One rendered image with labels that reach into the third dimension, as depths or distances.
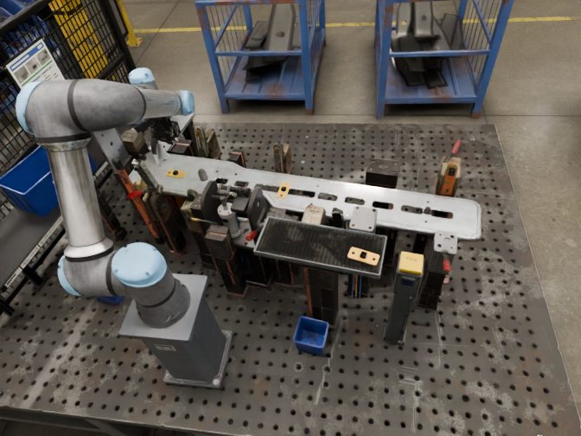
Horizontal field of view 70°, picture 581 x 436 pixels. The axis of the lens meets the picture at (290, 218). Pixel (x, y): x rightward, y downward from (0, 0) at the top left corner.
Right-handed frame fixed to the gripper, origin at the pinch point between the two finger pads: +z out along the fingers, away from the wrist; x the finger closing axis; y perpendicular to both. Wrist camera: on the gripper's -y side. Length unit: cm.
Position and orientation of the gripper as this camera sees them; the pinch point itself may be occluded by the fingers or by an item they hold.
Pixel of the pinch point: (167, 154)
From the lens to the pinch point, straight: 171.4
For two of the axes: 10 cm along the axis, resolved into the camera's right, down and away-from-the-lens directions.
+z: 0.9, 6.4, 7.6
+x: 2.8, -7.5, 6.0
